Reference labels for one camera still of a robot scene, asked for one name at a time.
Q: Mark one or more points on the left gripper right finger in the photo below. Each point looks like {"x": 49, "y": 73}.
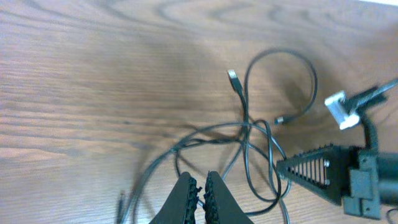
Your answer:
{"x": 220, "y": 206}

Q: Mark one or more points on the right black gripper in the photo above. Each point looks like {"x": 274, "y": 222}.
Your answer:
{"x": 339, "y": 173}

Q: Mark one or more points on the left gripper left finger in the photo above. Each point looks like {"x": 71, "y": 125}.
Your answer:
{"x": 181, "y": 204}

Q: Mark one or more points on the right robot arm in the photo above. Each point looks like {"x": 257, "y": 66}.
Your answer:
{"x": 388, "y": 182}

